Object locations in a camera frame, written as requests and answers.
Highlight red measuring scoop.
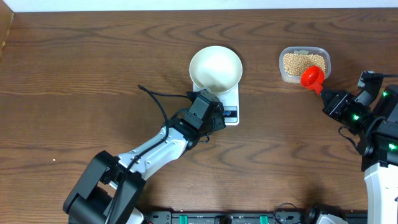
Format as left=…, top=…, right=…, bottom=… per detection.
left=300, top=66, right=325, bottom=95

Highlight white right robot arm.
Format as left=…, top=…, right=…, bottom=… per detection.
left=319, top=71, right=397, bottom=223

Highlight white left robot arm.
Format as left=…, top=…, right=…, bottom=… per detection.
left=63, top=90, right=226, bottom=224

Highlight white digital kitchen scale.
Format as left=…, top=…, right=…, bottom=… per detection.
left=212, top=84, right=239, bottom=126

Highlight cream ceramic bowl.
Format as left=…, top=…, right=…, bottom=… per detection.
left=189, top=45, right=243, bottom=95

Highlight clear plastic soybean container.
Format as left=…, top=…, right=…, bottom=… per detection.
left=279, top=47, right=331, bottom=84

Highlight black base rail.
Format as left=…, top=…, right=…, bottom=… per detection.
left=143, top=211, right=367, bottom=224

